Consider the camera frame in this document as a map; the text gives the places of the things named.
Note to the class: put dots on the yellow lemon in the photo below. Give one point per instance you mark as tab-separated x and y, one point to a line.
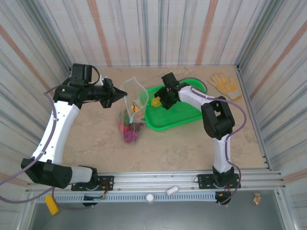
156	102

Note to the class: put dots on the clear zip-top bag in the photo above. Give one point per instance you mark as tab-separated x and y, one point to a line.
132	91

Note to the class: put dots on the green plastic mesh basket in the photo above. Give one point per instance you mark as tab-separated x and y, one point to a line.
177	117

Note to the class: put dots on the yellow pear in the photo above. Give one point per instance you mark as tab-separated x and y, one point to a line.
135	108

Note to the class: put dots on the pink red pomegranate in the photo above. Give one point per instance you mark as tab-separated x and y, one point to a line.
123	128

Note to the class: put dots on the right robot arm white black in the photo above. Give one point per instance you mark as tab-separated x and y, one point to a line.
218	119

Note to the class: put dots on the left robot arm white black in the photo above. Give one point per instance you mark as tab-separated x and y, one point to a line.
60	124

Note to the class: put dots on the yellow work glove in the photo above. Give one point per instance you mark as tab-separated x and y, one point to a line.
224	85

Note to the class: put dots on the small white cylinder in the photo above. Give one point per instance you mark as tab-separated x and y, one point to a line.
172	190

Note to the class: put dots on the white round cap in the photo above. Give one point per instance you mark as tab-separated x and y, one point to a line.
150	197

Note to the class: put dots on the yellow plastic block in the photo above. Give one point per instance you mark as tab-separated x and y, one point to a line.
52	204

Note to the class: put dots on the small colourful figurine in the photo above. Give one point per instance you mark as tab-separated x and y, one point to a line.
256	199

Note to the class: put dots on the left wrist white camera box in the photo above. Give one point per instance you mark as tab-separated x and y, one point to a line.
102	78

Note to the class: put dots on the aluminium mounting rail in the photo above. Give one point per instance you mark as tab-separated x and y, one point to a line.
156	180

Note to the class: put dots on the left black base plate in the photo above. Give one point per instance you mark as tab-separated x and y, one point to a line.
106	182

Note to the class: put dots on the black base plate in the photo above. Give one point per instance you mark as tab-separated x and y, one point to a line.
106	182
204	182

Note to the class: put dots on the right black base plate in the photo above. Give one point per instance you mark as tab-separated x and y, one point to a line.
204	182

